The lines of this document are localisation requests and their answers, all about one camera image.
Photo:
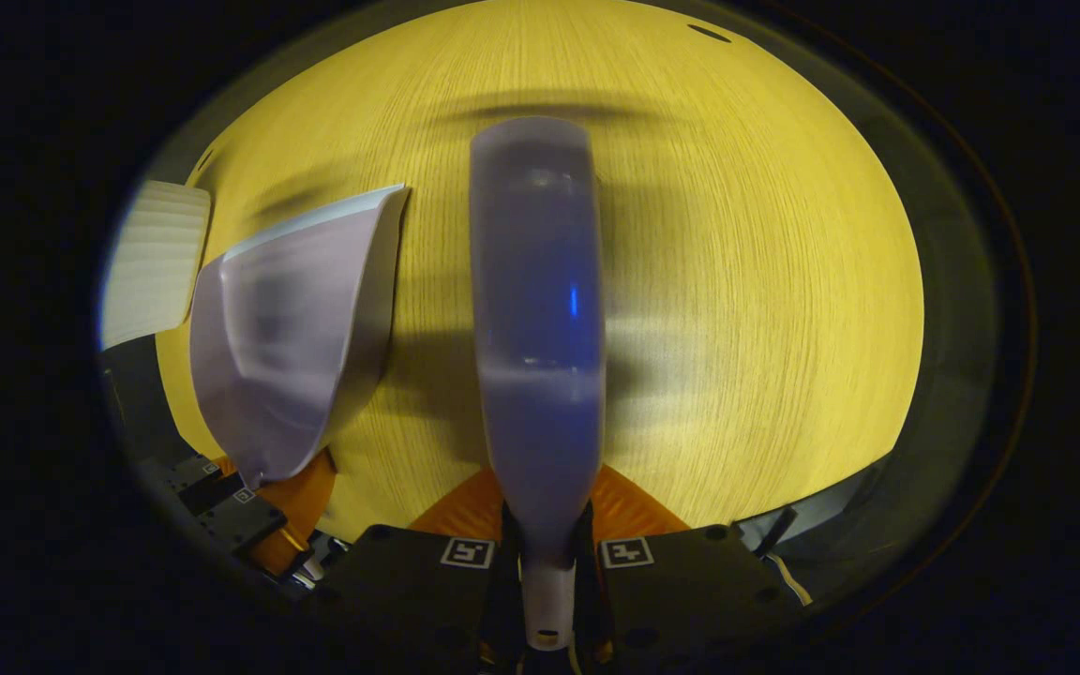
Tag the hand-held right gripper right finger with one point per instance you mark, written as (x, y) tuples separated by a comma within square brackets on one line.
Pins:
[(681, 591)]

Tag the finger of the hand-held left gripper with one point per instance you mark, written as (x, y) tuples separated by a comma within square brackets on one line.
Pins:
[(198, 483), (245, 520)]

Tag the small pink broom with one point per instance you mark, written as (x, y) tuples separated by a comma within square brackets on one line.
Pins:
[(537, 309)]

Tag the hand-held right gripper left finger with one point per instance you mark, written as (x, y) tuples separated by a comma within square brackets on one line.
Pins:
[(409, 591)]

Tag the wooden desktop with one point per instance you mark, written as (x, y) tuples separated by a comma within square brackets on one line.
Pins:
[(756, 262)]

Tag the white ribbed garbage bin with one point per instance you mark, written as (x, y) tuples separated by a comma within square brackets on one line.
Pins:
[(154, 267)]

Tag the pink dustpan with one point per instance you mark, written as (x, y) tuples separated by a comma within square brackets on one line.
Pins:
[(287, 337)]

